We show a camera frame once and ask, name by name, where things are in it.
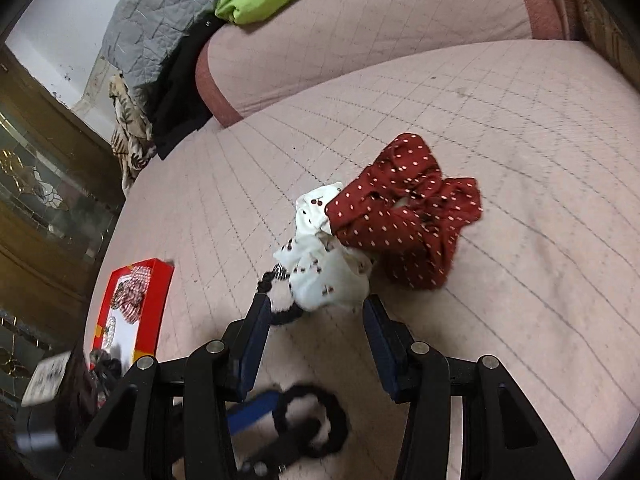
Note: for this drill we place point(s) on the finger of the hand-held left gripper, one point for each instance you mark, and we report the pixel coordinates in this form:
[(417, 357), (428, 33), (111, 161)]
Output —
[(252, 410), (272, 452)]

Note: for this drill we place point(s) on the red polka dot scrunchie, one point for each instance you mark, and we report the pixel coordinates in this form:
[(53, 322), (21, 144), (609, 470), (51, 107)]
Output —
[(405, 215)]

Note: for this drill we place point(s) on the brown patterned cushion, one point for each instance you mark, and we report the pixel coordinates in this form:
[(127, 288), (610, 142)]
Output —
[(607, 25)]

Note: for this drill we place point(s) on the pink quilted bolster pillow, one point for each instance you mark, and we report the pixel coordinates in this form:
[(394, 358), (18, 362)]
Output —
[(380, 35)]

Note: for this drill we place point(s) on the black cloth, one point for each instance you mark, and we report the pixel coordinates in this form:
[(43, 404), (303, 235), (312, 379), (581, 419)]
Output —
[(182, 90)]

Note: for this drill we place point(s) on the pink quilted bed cover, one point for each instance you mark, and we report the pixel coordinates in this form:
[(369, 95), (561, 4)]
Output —
[(500, 160)]

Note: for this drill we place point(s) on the grey quilted blanket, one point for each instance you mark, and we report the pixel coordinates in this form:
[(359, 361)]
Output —
[(155, 25)]

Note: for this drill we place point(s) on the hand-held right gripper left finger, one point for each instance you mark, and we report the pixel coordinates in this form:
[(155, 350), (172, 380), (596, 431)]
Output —
[(252, 347)]

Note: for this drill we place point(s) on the red box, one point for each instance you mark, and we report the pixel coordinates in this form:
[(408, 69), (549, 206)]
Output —
[(150, 305)]

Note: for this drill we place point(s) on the beige patterned cloth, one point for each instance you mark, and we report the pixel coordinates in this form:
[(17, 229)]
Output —
[(130, 130)]

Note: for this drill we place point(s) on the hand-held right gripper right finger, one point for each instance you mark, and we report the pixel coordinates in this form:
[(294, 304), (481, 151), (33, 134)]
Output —
[(382, 352)]

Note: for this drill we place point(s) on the white cherry print scrunchie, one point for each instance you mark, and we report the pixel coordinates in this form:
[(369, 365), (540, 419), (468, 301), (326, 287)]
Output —
[(325, 270)]

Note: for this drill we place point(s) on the wooden cabinet glass door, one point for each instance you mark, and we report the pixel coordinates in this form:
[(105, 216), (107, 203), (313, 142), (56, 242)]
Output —
[(45, 200)]

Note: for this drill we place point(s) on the pink plaid scrunchie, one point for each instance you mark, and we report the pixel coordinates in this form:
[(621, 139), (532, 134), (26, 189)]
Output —
[(132, 292)]

